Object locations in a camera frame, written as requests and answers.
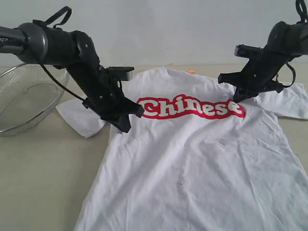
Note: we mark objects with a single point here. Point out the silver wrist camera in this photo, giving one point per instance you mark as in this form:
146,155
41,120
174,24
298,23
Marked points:
245,51
122,73

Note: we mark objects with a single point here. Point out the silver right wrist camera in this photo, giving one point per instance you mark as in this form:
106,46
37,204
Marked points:
245,51

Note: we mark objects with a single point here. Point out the white shirt with red print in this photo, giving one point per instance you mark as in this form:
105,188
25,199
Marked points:
198,161

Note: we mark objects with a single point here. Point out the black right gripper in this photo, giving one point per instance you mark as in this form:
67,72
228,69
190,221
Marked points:
256,77

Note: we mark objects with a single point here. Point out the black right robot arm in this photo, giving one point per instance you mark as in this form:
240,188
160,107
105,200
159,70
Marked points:
286,42

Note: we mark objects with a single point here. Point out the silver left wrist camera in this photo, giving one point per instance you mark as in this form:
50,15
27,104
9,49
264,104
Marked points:
122,73

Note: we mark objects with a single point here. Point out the metal wire mesh basket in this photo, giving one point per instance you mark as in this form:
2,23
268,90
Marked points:
27,96

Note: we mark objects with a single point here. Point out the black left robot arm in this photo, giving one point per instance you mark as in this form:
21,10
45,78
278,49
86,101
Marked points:
35,43

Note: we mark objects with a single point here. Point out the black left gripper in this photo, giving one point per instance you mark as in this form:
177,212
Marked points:
104,96

